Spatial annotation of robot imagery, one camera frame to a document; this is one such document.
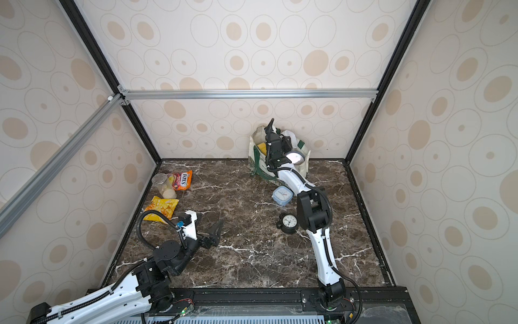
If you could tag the black right frame post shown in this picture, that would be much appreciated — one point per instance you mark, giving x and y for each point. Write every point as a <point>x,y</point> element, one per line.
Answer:
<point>401,48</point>

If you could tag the blue round clock beige face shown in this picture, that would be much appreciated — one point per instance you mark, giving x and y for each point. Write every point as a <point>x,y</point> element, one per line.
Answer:
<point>295,158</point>

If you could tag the aluminium horizontal back rail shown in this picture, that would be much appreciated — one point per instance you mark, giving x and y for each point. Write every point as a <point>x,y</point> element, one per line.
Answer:
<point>250,94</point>

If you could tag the aluminium left side rail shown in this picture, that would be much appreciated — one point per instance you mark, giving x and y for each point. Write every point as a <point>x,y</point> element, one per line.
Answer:
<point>24,198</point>

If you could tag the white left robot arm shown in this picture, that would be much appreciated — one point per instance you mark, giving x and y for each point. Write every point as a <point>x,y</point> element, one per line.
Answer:
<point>145,286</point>

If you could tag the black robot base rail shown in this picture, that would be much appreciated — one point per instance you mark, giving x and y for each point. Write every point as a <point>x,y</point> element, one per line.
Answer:
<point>280,305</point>

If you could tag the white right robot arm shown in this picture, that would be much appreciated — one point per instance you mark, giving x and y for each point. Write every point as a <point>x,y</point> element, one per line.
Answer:
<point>315,216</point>

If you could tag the blue square clock white face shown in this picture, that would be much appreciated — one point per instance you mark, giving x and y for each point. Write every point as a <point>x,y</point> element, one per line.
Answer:
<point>282,195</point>

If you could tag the small black round clock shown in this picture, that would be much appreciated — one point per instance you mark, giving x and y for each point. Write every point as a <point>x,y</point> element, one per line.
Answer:
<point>287,223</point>

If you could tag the orange Fox's candy bag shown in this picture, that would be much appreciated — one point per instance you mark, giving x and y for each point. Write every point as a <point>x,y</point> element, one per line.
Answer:
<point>181,181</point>

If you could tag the canvas tote bag green handles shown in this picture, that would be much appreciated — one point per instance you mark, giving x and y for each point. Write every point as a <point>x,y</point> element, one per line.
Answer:
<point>257,161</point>

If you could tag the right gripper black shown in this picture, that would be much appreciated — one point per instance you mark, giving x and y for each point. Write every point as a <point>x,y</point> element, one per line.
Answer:
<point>273,140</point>

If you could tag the yellow chips snack bag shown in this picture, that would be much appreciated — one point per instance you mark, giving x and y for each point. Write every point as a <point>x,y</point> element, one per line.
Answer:
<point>162,205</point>

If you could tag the yellow rectangular alarm clock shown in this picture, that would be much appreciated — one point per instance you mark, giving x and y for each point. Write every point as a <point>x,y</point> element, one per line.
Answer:
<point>262,148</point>

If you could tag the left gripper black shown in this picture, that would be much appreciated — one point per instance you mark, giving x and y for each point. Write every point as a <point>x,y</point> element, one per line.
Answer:
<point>216,238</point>

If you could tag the white square clock face-down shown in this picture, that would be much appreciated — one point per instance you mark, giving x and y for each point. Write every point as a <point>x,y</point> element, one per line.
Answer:
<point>292,137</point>

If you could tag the black vertical frame post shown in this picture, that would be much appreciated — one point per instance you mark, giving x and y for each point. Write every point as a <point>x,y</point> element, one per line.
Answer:
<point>80,25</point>

